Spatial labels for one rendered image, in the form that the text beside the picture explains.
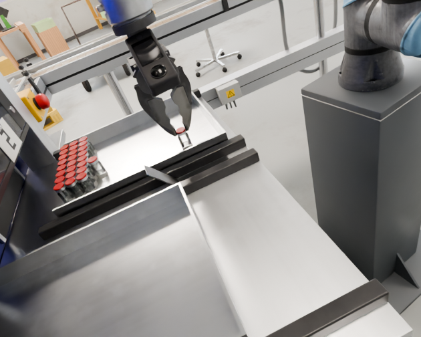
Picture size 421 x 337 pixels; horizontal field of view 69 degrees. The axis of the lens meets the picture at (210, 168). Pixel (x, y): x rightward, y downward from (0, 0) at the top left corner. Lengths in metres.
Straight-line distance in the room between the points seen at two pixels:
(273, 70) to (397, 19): 1.17
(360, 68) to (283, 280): 0.60
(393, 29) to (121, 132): 0.63
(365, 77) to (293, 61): 1.05
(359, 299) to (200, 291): 0.18
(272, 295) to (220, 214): 0.15
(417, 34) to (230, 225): 0.47
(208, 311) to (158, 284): 0.08
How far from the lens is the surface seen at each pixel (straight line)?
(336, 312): 0.34
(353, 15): 0.82
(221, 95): 1.67
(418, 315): 1.37
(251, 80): 1.77
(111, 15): 0.52
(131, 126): 0.81
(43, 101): 0.90
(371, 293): 0.36
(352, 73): 0.87
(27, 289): 0.57
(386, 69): 0.86
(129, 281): 0.46
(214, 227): 0.45
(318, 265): 0.39
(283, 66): 1.84
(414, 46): 0.70
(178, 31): 1.56
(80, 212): 0.59
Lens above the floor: 1.21
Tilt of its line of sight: 37 degrees down
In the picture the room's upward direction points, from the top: 21 degrees counter-clockwise
